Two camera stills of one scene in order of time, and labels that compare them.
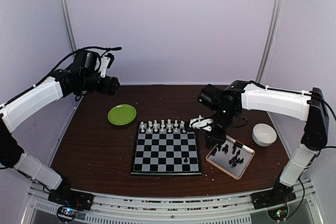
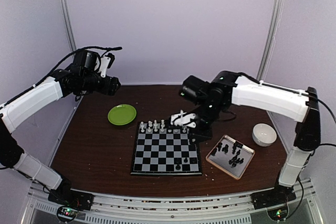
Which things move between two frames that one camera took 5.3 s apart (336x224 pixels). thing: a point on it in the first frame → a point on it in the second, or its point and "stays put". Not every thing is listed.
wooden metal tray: [231, 157] stays put
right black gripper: [214, 139] → [202, 135]
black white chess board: [166, 148] stays put
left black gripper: [109, 88] stays put
